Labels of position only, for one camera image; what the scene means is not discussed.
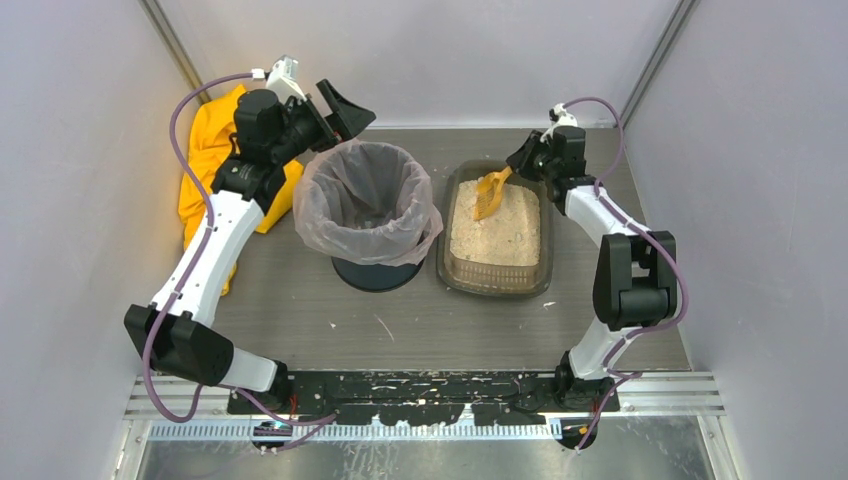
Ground black trash bin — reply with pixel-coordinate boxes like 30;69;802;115
331;257;424;293

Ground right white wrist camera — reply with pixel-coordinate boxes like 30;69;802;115
540;103;579;143

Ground aluminium rail frame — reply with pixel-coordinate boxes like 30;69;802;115
124;372;726;449

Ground yellow cloth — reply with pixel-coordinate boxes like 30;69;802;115
177;83;307;297

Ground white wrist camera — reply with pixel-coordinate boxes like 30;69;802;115
540;103;579;143
250;55;307;103

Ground dark translucent litter box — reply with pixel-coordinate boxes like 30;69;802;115
436;160;554;298

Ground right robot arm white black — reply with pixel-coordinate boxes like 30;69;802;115
506;126;678;409

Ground orange plastic litter scoop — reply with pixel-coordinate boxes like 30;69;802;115
473;166;513;221

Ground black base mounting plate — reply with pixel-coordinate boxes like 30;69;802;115
227;370;620;427

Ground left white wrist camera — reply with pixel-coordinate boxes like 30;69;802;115
250;55;307;103

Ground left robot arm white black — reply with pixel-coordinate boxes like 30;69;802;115
124;80;376;392

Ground translucent trash bag liner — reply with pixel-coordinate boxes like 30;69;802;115
293;140;444;267

